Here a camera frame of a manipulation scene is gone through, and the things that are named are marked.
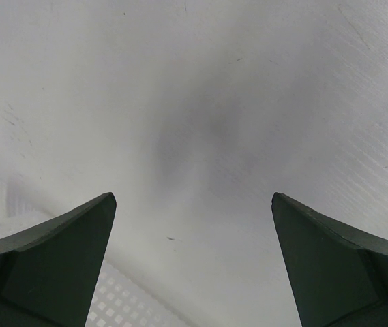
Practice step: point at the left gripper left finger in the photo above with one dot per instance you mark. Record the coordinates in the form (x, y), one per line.
(48, 273)

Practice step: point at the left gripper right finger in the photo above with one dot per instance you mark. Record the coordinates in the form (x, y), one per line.
(338, 273)

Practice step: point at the white plastic basket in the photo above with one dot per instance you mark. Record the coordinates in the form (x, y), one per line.
(117, 301)

